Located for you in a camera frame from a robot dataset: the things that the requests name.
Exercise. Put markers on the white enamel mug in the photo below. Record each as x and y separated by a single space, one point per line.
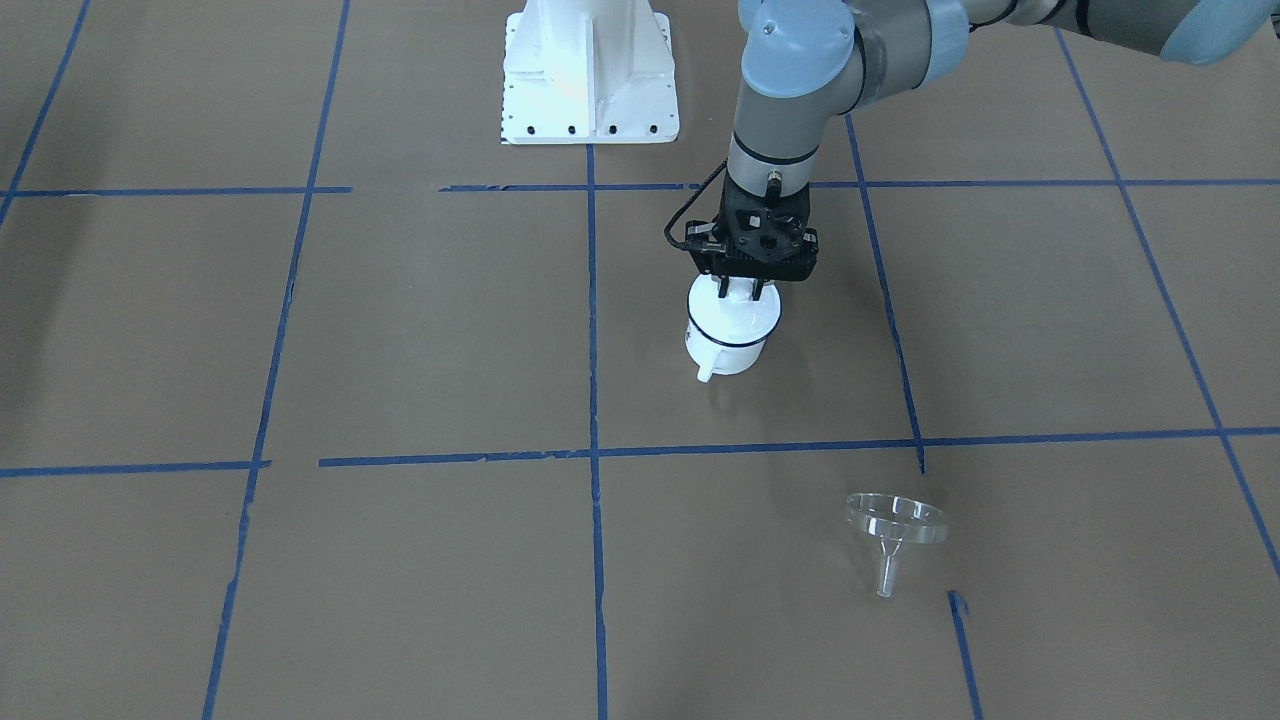
713 359

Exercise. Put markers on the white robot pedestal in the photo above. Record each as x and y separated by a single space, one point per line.
588 72

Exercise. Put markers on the white mug lid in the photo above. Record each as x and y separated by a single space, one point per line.
740 320

